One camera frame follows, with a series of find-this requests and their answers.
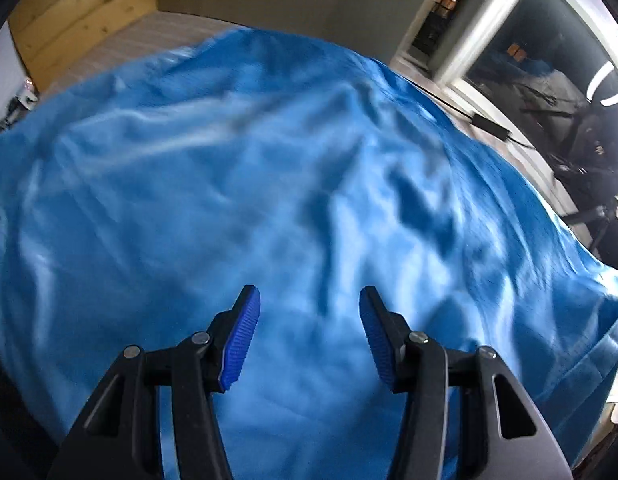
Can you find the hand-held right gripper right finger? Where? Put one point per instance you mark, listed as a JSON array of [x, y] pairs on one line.
[[376, 340]]

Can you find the blue garment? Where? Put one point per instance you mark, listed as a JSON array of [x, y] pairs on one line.
[[239, 185]]

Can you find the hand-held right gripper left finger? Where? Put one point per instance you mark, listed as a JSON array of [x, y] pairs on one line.
[[239, 345]]

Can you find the pine wood board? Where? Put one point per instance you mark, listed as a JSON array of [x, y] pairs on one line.
[[84, 15]]

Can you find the black power adapter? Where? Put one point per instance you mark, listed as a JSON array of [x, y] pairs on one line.
[[491, 125]]

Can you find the white power strip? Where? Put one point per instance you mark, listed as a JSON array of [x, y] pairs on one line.
[[24, 100]]

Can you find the white window frame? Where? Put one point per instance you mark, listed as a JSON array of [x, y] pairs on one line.
[[494, 15]]

